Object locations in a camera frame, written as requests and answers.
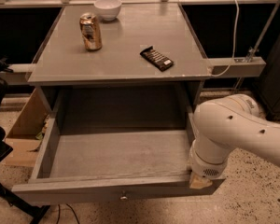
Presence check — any black floor cable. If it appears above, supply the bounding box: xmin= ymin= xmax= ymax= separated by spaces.
xmin=55 ymin=203 xmax=81 ymax=224

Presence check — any black stand base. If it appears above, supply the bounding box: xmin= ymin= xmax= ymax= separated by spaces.
xmin=0 ymin=183 xmax=49 ymax=224

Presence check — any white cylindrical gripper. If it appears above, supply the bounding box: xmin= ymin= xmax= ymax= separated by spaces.
xmin=189 ymin=140 xmax=227 ymax=189

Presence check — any grey drawer cabinet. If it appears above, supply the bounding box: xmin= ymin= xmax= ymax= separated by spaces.
xmin=29 ymin=4 xmax=208 ymax=135

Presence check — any grey top drawer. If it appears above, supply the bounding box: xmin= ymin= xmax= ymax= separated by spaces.
xmin=12 ymin=84 xmax=221 ymax=205

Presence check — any brown cardboard box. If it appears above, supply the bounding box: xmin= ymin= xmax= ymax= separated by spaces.
xmin=5 ymin=90 xmax=49 ymax=167

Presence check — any white cable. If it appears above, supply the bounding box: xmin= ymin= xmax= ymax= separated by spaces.
xmin=209 ymin=0 xmax=240 ymax=78

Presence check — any dark chocolate bar wrapper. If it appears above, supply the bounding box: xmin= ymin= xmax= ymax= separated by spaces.
xmin=140 ymin=46 xmax=175 ymax=72

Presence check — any white ceramic bowl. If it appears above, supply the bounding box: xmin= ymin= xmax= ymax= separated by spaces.
xmin=94 ymin=0 xmax=122 ymax=21

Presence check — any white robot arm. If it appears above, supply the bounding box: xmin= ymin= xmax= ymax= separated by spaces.
xmin=189 ymin=94 xmax=280 ymax=189

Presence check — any gold soda can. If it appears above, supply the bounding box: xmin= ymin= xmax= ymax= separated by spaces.
xmin=79 ymin=13 xmax=103 ymax=51

